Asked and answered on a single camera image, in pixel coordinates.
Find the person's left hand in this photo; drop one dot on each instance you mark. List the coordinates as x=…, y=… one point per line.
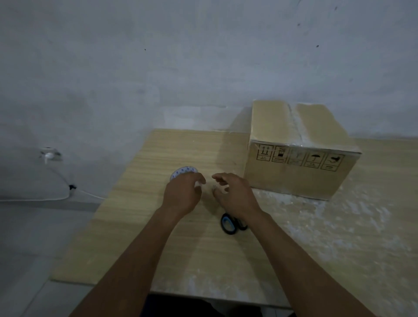
x=183, y=196

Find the person's right hand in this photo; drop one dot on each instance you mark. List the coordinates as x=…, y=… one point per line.
x=236, y=199

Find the clear tape roll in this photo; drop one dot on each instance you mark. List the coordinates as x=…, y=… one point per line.
x=183, y=171

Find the brown cardboard box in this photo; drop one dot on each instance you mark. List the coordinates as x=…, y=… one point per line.
x=294, y=173

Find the person's left forearm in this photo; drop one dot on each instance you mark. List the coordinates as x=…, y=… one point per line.
x=124, y=271

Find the person's right forearm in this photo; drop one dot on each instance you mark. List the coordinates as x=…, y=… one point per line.
x=307, y=271

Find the dark trousers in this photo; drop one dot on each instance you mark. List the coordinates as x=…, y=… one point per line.
x=196, y=307

